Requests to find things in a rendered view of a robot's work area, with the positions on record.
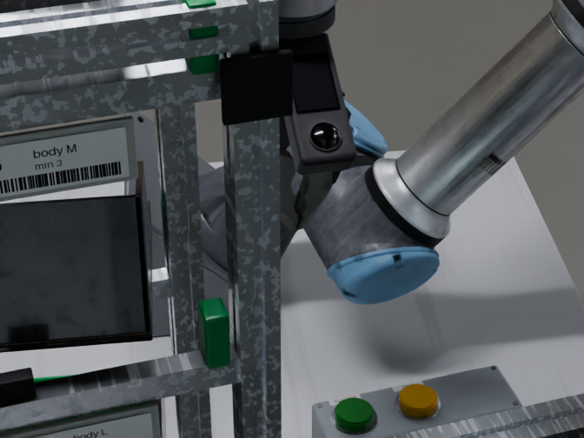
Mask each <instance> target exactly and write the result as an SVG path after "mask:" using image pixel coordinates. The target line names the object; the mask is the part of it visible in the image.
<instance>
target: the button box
mask: <svg viewBox="0 0 584 438"><path fill-rule="evenodd" d="M412 384H422V385H426V386H428V387H430V388H432V389H433V390H434V391H435V392H436V394H437V396H438V402H437V408H436V410H435V411H434V412H433V413H432V414H431V415H427V416H421V417H418V416H412V415H408V414H406V413H405V412H403V411H402V409H401V408H400V406H399V394H400V392H401V390H402V389H403V388H405V387H407V386H408V385H412ZM348 398H360V399H363V400H365V401H367V402H369V403H370V404H371V405H372V407H373V409H374V420H373V422H372V424H371V425H370V426H369V427H368V428H366V429H363V430H361V431H349V430H346V429H344V428H341V427H340V426H339V425H338V424H337V423H336V421H335V407H336V405H337V404H338V403H339V402H340V401H342V400H345V399H348ZM521 407H523V406H522V404H521V402H520V400H519V399H518V397H517V396H516V394H515V393H514V391H513V390H512V388H511V387H510V385H509V384H508V382H507V380H506V379H505V377H504V376H503V374H502V372H501V371H500V370H499V368H498V367H497V366H496V365H492V366H487V367H484V368H476V369H472V370H468V371H463V372H460V373H455V374H451V375H444V376H440V377H435V378H431V379H427V380H423V381H422V380H420V381H416V382H409V383H404V384H400V385H396V386H392V387H391V388H384V389H379V390H375V391H371V392H367V393H362V394H355V395H348V396H343V397H340V398H335V399H332V400H328V401H323V402H318V403H315V404H313V406H312V438H387V437H390V436H395V435H402V434H406V433H409V432H414V431H417V430H422V429H425V428H432V427H436V426H441V425H444V424H449V423H452V422H457V421H463V420H467V419H471V418H475V417H479V416H484V415H491V414H494V413H498V412H502V411H506V410H510V409H514V408H521Z"/></svg>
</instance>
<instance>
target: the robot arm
mask: <svg viewBox="0 0 584 438"><path fill-rule="evenodd" d="M336 3H337V0H279V50H287V49H290V50H292V52H293V115H291V116H282V117H279V124H280V251H281V258H282V256H283V254H284V252H285V251H286V249H287V247H288V246H289V244H290V242H291V241H292V239H293V237H294V235H295V233H296V232H297V230H298V229H304V231H305V232H306V234H307V236H308V238H309V240H310V241H311V243H312V244H313V246H314V248H315V251H316V252H317V254H318V255H319V257H320V258H321V260H322V263H323V264H324V266H325V268H326V270H327V274H328V277H329V278H330V279H332V280H333V281H334V283H335V285H336V286H337V288H338V289H339V290H340V292H341V293H342V295H343V296H344V297H345V298H346V299H347V300H349V301H351V302H354V303H358V304H376V303H380V302H386V301H390V300H393V299H395V298H397V297H400V296H402V295H406V294H407V293H409V292H411V291H413V290H415V289H417V288H419V287H420V286H421V285H422V284H424V283H425V282H427V281H428V280H429V279H430V278H431V277H432V276H433V275H434V274H435V273H436V271H437V269H438V267H439V266H440V260H439V254H438V252H437V251H436V250H435V249H434V248H435V246H436V245H437V244H439V243H440V242H441V241H442V240H443V239H444V238H445V237H446V236H447V235H448V234H449V232H450V230H451V222H450V216H451V214H452V213H453V212H454V211H455V210H456V209H457V208H458V207H459V206H460V205H462V204H463V203H464V202H465V201H466V200H467V199H468V198H469V197H470V196H471V195H473V194H474V192H475V191H476V190H478V188H480V186H482V185H483V184H484V183H485V182H486V181H487V180H488V179H489V178H490V177H491V176H493V175H494V174H495V173H496V172H497V171H498V170H499V169H500V168H501V167H502V166H504V165H505V164H506V163H507V162H508V161H509V160H510V159H511V158H512V157H513V156H515V155H516V154H517V153H518V152H519V151H520V150H521V149H522V148H523V147H525V146H526V145H527V144H528V143H529V142H530V141H531V140H532V139H533V138H534V137H536V136H537V135H538V134H539V133H540V132H541V131H542V130H543V129H544V128H546V127H547V126H548V125H549V124H550V123H551V122H552V121H553V120H554V119H555V118H556V117H557V116H558V115H559V114H560V113H561V112H562V111H563V110H564V109H565V108H567V107H568V106H569V105H570V104H571V103H572V102H573V101H574V100H575V99H576V98H578V97H579V96H580V95H581V94H582V93H583V92H584V0H553V7H552V9H551V10H550V11H549V12H548V13H547V14H546V15H545V16H544V17H543V18H542V19H541V20H540V21H539V22H538V23H537V24H536V25H535V26H534V27H533V28H532V29H531V30H530V31H529V32H528V33H527V34H526V35H525V36H524V37H523V38H522V39H521V40H520V41H519V42H518V43H517V44H516V45H515V46H514V47H513V48H512V49H511V50H509V51H508V52H507V53H506V54H505V55H504V56H503V57H502V58H501V59H500V60H499V61H498V62H497V63H496V64H495V65H494V66H493V67H492V68H491V69H490V70H489V71H488V72H487V73H486V74H485V75H484V76H483V77H482V78H480V79H479V80H478V81H477V82H476V83H475V84H474V85H473V86H472V87H471V88H470V89H469V90H468V91H467V92H466V93H465V94H464V95H463V96H462V97H461V98H460V99H459V100H458V101H457V102H456V103H455V104H454V105H453V106H451V107H450V108H449V109H448V110H447V111H446V112H445V113H444V114H443V115H442V116H441V117H440V118H439V119H438V120H437V121H436V122H435V123H434V124H433V125H432V126H431V127H430V128H429V129H428V130H427V131H426V132H425V133H424V134H423V135H421V136H420V137H419V138H418V139H417V140H416V141H415V142H414V143H413V144H412V145H411V146H410V147H409V148H408V149H407V150H406V151H405V152H404V153H403V154H402V155H401V156H400V157H399V158H397V159H395V158H383V157H384V156H385V154H386V153H387V151H388V145H387V143H386V141H385V139H384V138H383V136H382V135H381V133H380V132H379V131H378V130H377V128H376V127H375V126H374V125H373V124H372V123H371V122H370V121H369V120H368V119H367V118H366V117H365V116H364V115H363V114H362V113H361V112H359V111H358V110H357V109H356V108H354V107H353V106H352V105H351V104H349V103H348V102H346V101H345V100H344V99H343V97H344V96H345V94H344V92H343V91H342V89H341V85H340V81H339V77H338V74H337V70H336V67H335V60H334V57H333V53H332V49H331V45H330V41H329V36H328V34H327V33H323V32H324V31H326V30H328V29H329V28H330V27H331V26H332V25H333V24H334V22H335V5H336ZM198 178H199V195H200V212H201V229H202V249H203V251H204V252H205V253H206V254H207V255H208V256H209V257H210V258H211V259H212V260H213V261H214V262H216V263H217V264H218V265H219V266H220V267H222V268H223V269H224V270H226V271H227V272H228V258H227V236H226V212H225V189H224V166H222V167H219V168H217V169H214V170H211V171H210V172H208V173H206V174H203V175H201V176H198Z"/></svg>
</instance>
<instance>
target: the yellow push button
mask: <svg viewBox="0 0 584 438"><path fill-rule="evenodd" d="M437 402H438V396H437V394H436V392H435V391H434V390H433V389H432V388H430V387H428V386H426V385H422V384H412V385H408V386H407V387H405V388H403V389H402V390H401V392H400V394H399V406H400V408H401V410H402V411H403V412H405V413H406V414H408V415H412V416H418V417H421V416H427V415H431V414H432V413H433V412H434V411H435V410H436V408H437Z"/></svg>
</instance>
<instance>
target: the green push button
mask: <svg viewBox="0 0 584 438"><path fill-rule="evenodd" d="M373 420H374V409H373V407H372V405H371V404H370V403H369V402H367V401H365V400H363V399H360V398H348V399H345V400H342V401H340V402H339V403H338V404H337V405H336V407H335V421H336V423H337V424H338V425H339V426H340V427H341V428H344V429H346V430H349V431H361V430H363V429H366V428H368V427H369V426H370V425H371V424H372V422H373Z"/></svg>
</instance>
